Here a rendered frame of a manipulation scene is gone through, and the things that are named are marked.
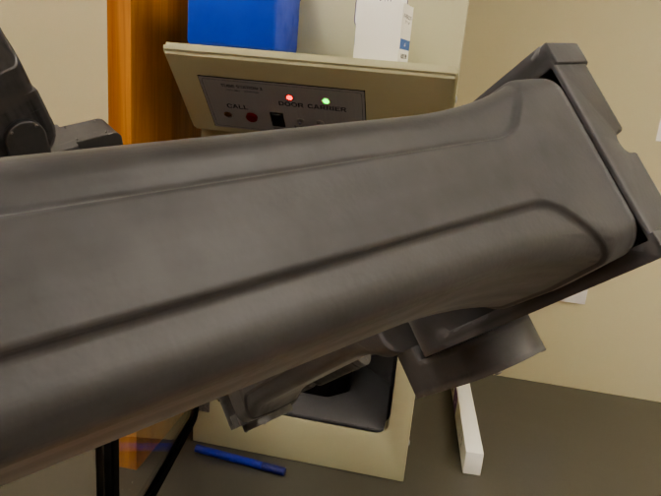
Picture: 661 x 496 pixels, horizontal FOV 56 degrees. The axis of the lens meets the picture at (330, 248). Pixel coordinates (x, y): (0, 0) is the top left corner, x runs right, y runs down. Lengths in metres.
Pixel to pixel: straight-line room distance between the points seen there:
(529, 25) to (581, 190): 1.04
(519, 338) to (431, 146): 0.13
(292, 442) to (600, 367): 0.67
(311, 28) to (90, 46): 0.71
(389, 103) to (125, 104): 0.31
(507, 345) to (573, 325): 1.06
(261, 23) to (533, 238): 0.57
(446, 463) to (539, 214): 0.86
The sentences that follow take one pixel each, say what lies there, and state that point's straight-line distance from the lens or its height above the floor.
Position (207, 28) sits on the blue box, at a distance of 0.73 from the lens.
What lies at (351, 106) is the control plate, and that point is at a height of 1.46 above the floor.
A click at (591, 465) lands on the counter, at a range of 1.11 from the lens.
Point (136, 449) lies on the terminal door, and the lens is 0.73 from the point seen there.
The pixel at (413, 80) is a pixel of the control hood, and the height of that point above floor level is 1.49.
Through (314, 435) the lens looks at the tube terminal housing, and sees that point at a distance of 0.94.
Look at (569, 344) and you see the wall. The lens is 1.33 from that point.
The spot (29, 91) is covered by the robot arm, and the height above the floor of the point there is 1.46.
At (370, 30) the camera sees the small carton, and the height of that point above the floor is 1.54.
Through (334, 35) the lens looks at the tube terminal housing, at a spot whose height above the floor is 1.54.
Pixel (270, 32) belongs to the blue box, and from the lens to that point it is 0.70.
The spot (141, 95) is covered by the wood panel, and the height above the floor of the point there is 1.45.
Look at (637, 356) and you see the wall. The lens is 1.37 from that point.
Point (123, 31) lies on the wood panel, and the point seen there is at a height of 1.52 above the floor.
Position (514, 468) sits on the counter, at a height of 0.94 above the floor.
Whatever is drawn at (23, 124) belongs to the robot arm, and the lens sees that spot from 0.62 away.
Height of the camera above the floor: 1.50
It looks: 16 degrees down
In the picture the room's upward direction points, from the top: 5 degrees clockwise
